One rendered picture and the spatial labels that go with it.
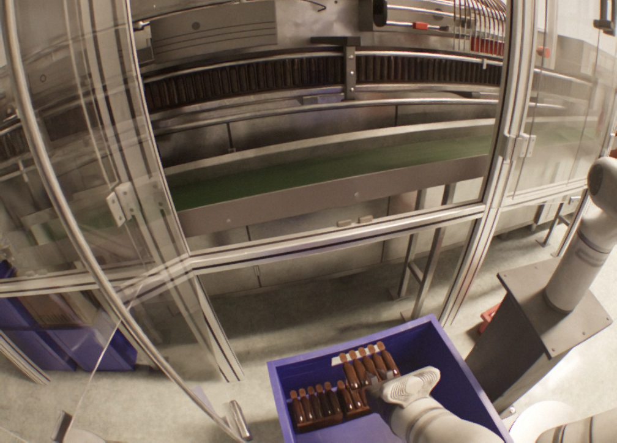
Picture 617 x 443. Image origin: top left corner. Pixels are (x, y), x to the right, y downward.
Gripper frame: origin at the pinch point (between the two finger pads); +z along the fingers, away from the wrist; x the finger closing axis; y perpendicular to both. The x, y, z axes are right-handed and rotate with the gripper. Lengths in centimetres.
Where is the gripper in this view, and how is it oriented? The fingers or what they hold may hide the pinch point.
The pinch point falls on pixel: (370, 370)
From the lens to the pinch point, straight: 62.5
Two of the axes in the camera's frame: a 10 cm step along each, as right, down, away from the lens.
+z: -1.4, 2.1, 9.7
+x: 9.7, -1.8, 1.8
